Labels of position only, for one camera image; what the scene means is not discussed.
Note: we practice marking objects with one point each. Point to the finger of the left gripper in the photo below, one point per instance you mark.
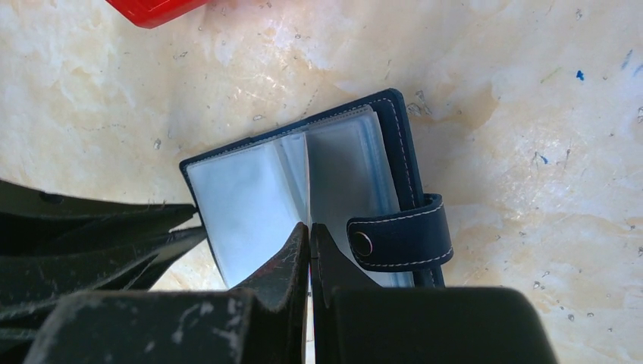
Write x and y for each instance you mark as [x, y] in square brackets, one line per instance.
[31, 286]
[36, 223]

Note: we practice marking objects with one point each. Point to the navy leather card holder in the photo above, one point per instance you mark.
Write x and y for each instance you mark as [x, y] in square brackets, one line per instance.
[352, 168]

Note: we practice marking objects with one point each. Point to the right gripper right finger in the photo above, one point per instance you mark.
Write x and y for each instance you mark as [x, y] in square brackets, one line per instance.
[358, 321]

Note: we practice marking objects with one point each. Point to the red plastic bin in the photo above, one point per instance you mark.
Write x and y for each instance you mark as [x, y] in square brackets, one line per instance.
[149, 14]

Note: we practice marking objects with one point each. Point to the gold credit card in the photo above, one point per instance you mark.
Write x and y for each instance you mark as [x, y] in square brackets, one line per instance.
[310, 331]

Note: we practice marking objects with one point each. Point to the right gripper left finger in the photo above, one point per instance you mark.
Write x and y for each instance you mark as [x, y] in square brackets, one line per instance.
[261, 320]

